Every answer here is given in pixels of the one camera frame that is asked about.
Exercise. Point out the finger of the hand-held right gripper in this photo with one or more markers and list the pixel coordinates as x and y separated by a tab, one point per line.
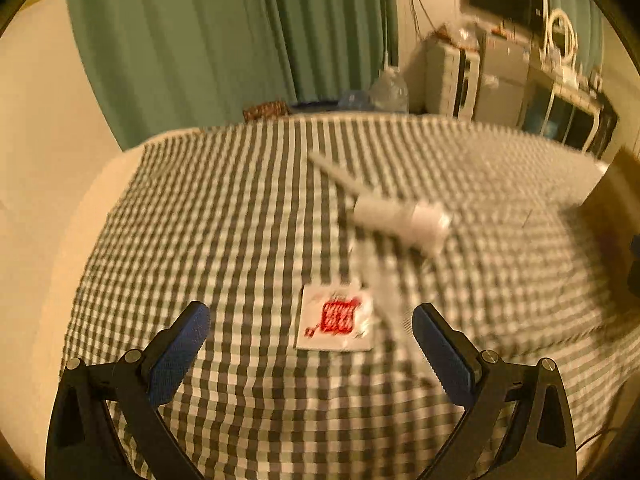
634	267

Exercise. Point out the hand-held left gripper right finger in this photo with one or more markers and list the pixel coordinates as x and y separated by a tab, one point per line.
442	355

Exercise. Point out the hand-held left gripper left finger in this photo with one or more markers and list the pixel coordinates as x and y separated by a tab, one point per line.
180	355

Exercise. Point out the brown cardboard box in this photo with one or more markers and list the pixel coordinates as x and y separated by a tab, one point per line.
610	220

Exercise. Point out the white sachet with red print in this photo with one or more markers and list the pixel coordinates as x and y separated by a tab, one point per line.
330	310

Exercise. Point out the clear plastic wrapper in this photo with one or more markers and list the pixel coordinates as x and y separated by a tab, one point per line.
380	285

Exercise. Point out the white plastic spray bottle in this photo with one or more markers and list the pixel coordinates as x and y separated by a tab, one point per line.
390	215

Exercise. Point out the green checked tablecloth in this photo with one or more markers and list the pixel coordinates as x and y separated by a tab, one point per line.
225	210

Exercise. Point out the white glass-door cabinet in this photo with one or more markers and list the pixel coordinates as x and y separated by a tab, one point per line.
565	110

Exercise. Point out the silver fridge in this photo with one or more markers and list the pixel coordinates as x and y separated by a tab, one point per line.
502	85

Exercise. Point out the white round mirror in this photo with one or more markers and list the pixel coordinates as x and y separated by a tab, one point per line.
561	35

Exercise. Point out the brown wicker basket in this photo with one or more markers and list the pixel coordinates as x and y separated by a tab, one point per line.
267	110

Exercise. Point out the clear plastic water bottle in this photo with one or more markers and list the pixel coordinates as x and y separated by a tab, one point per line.
389	90

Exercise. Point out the green curtain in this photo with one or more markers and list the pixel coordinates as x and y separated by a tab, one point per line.
225	35

